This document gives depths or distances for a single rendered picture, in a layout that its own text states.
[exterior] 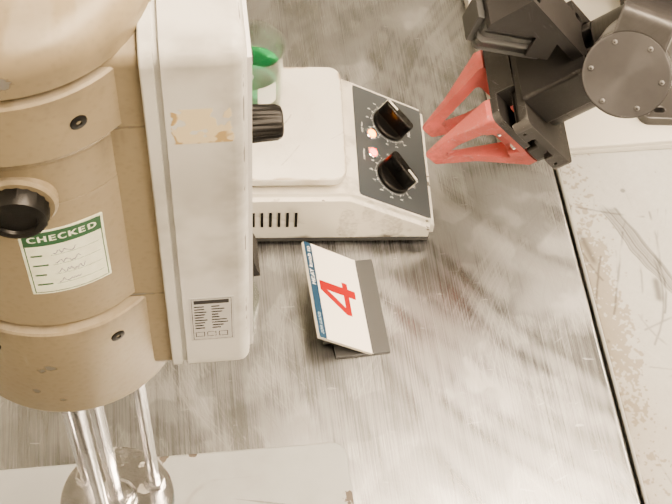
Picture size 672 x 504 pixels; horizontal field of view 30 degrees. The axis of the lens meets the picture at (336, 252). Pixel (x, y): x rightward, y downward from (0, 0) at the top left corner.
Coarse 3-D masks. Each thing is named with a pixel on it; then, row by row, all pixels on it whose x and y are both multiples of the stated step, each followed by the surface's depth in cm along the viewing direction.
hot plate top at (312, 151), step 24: (288, 72) 106; (312, 72) 106; (336, 72) 106; (288, 96) 104; (312, 96) 104; (336, 96) 104; (288, 120) 103; (312, 120) 103; (336, 120) 103; (264, 144) 101; (288, 144) 101; (312, 144) 102; (336, 144) 102; (264, 168) 100; (288, 168) 100; (312, 168) 100; (336, 168) 100
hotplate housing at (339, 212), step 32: (352, 96) 107; (384, 96) 110; (352, 128) 105; (352, 160) 103; (256, 192) 101; (288, 192) 101; (320, 192) 101; (352, 192) 102; (256, 224) 104; (288, 224) 104; (320, 224) 104; (352, 224) 104; (384, 224) 104; (416, 224) 105
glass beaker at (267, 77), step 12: (252, 24) 99; (264, 24) 99; (252, 36) 100; (264, 36) 100; (276, 36) 99; (276, 48) 100; (276, 60) 97; (252, 72) 97; (264, 72) 97; (276, 72) 98; (252, 84) 98; (264, 84) 98; (276, 84) 99; (252, 96) 99; (264, 96) 100; (276, 96) 101
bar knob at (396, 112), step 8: (384, 104) 107; (392, 104) 107; (376, 112) 108; (384, 112) 107; (392, 112) 107; (400, 112) 107; (376, 120) 107; (384, 120) 108; (392, 120) 107; (400, 120) 107; (408, 120) 107; (384, 128) 107; (392, 128) 108; (400, 128) 107; (408, 128) 107; (392, 136) 107; (400, 136) 108
